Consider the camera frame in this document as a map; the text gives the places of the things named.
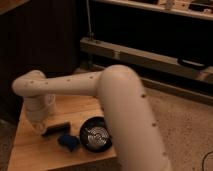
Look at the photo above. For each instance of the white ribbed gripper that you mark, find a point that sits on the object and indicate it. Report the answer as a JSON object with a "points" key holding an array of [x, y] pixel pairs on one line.
{"points": [[38, 109]]}

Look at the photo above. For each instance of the black and white eraser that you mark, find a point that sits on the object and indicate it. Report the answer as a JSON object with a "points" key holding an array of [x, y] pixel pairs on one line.
{"points": [[58, 128]]}

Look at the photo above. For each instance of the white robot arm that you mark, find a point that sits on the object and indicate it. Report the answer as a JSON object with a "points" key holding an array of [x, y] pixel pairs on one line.
{"points": [[121, 94]]}

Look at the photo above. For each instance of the blue sponge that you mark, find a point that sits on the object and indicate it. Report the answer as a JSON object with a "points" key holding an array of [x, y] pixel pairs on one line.
{"points": [[69, 141]]}

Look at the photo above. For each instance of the black bowl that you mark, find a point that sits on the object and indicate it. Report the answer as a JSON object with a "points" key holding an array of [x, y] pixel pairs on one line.
{"points": [[94, 135]]}

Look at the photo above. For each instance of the long wooden case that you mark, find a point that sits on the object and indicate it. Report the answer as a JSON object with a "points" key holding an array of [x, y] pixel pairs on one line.
{"points": [[145, 59]]}

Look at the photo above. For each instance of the metal pole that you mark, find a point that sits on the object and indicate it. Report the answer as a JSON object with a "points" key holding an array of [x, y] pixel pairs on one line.
{"points": [[90, 32]]}

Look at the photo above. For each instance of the wooden shelf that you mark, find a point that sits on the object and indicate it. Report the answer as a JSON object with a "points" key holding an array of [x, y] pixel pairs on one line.
{"points": [[157, 8]]}

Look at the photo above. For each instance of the black case handle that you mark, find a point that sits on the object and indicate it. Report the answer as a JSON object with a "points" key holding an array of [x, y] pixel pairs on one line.
{"points": [[193, 65]]}

